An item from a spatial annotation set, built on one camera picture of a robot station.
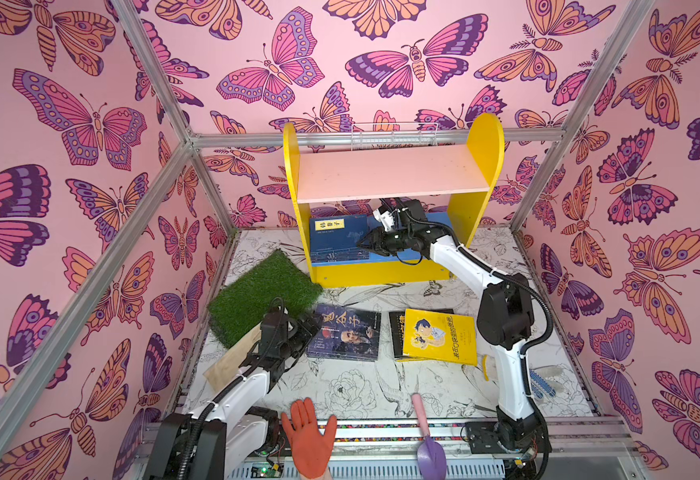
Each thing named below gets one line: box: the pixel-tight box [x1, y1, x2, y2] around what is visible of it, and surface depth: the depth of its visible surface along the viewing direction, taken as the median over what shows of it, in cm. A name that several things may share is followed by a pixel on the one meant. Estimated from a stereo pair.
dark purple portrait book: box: [306, 304, 382, 362], surface depth 91 cm
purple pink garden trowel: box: [411, 393, 446, 480], surface depth 71 cm
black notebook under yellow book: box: [389, 308, 455, 358], surface depth 92 cm
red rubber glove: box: [281, 397, 337, 479], surface depth 74 cm
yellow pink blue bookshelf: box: [283, 114, 505, 288], surface depth 83 cm
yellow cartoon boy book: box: [396, 308, 478, 366], surface depth 88 cm
